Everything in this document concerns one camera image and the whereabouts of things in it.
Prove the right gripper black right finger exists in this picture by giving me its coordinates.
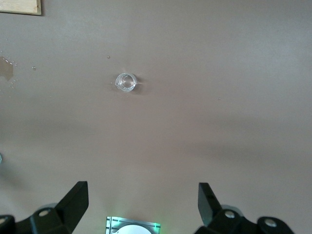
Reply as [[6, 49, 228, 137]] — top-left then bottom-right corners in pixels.
[[195, 182, 295, 234]]

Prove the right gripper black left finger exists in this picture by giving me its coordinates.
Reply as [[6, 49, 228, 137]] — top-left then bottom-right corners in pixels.
[[0, 180, 89, 234]]

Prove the clear glass measuring cup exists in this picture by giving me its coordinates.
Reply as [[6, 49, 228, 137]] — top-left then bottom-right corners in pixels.
[[114, 72, 137, 94]]

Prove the brown paper table cover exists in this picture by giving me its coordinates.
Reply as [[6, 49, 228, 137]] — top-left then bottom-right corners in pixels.
[[0, 0, 312, 234]]

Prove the wooden cutting board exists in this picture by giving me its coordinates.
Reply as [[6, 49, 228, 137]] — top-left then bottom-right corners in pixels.
[[0, 0, 45, 17]]

